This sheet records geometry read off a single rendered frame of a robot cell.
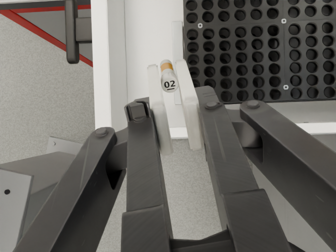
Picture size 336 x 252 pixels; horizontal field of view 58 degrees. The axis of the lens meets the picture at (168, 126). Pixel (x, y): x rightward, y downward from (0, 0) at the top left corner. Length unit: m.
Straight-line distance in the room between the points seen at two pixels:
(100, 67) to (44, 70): 1.07
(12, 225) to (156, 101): 0.45
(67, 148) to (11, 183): 0.79
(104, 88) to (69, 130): 1.02
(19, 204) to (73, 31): 0.31
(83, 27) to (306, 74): 0.25
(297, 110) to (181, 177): 0.89
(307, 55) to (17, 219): 0.49
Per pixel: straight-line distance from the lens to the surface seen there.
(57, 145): 1.35
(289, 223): 0.83
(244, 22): 0.37
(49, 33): 0.80
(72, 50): 0.37
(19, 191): 0.56
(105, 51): 0.34
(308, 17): 0.39
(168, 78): 0.21
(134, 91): 0.42
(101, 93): 0.33
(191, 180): 1.27
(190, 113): 0.15
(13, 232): 0.58
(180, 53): 0.41
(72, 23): 0.37
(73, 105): 1.34
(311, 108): 0.44
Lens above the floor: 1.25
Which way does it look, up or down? 86 degrees down
